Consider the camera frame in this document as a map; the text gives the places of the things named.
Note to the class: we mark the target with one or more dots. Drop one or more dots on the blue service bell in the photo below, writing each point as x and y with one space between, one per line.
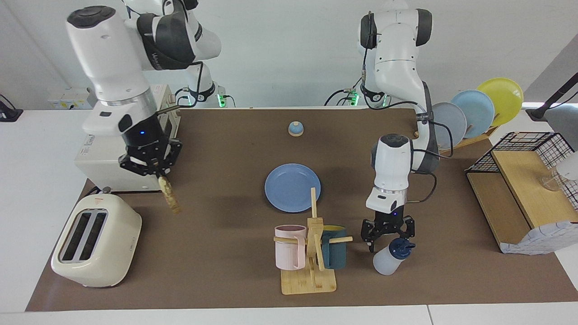
295 130

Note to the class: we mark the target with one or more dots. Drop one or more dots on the grey plate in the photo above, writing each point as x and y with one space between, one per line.
456 119

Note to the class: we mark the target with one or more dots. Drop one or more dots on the cream two-slot toaster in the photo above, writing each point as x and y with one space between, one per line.
117 243

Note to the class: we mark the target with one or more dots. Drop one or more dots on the brown table mat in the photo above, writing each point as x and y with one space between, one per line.
203 253

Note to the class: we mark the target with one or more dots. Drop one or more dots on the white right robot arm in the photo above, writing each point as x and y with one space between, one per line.
113 58

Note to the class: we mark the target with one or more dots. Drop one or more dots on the blue round plate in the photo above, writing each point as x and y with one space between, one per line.
289 189

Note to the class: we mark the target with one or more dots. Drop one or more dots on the black clamp object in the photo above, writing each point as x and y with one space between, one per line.
6 113

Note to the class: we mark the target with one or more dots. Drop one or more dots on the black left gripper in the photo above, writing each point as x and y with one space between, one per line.
388 219

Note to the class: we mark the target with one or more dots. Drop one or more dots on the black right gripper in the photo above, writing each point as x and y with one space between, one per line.
144 135

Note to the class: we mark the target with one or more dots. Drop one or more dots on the wooden dish rack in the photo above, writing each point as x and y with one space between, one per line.
474 138

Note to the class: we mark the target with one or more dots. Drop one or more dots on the pink mug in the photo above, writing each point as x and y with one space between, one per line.
289 253

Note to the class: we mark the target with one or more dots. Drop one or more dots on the yellow plate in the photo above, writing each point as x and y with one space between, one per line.
505 99

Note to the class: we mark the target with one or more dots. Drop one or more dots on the toasted bread slice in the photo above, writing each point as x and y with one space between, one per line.
170 196

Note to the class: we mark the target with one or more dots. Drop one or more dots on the white power socket box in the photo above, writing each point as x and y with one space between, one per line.
67 97

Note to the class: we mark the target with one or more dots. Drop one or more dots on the wooden shelf box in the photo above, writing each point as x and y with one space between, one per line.
524 189

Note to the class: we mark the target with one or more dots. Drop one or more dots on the teal mug yellow inside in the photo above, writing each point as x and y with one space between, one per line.
336 255

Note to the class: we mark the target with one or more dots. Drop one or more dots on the clear glass cup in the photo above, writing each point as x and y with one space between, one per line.
552 183

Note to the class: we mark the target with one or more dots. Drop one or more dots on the white toaster oven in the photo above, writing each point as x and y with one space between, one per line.
99 167

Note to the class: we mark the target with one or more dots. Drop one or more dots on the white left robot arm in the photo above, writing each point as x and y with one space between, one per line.
397 58

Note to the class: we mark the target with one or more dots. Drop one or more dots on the white rounded object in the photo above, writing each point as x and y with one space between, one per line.
570 167

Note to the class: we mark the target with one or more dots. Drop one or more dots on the white bottle blue cap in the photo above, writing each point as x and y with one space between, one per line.
386 264

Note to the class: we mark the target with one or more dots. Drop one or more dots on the light blue plate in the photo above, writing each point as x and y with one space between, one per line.
476 110

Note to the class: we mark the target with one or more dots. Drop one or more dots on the wooden mug rack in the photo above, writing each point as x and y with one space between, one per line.
311 282

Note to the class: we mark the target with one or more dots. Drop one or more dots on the black stand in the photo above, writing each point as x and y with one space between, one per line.
555 97

